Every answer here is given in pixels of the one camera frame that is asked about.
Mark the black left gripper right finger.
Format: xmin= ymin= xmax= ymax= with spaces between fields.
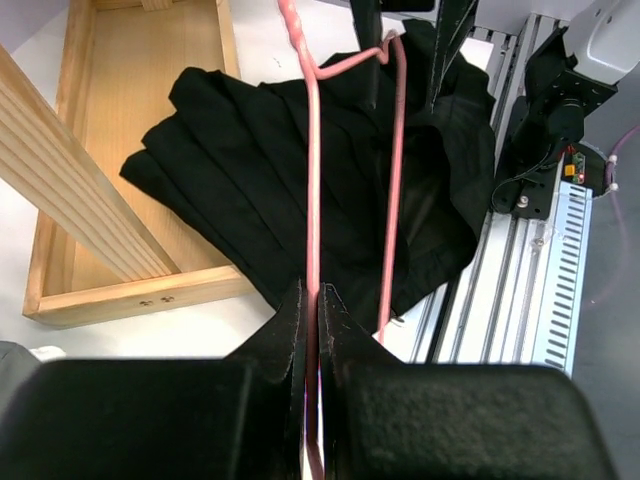
xmin=318 ymin=284 xmax=404 ymax=388

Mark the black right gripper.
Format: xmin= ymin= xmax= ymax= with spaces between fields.
xmin=348 ymin=0 xmax=479 ymax=114

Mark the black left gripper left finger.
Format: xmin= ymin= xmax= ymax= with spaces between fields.
xmin=224 ymin=280 xmax=307 ymax=388

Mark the pink hanger with black garment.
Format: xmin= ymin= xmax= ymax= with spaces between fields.
xmin=278 ymin=1 xmax=407 ymax=479

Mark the black garment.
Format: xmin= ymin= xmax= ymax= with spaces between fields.
xmin=120 ymin=20 xmax=495 ymax=331

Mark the white skirt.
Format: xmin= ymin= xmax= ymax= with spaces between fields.
xmin=30 ymin=346 xmax=66 ymax=362

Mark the grey pleated skirt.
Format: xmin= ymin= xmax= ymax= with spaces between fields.
xmin=0 ymin=341 xmax=41 ymax=408

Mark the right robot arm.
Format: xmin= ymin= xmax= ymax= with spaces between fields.
xmin=350 ymin=1 xmax=639 ymax=219

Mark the wooden clothes rack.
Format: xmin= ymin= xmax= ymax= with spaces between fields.
xmin=0 ymin=0 xmax=256 ymax=330

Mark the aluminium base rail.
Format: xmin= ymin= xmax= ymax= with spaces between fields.
xmin=402 ymin=13 xmax=557 ymax=364

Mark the white slotted cable duct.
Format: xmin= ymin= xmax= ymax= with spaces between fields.
xmin=532 ymin=181 xmax=593 ymax=376

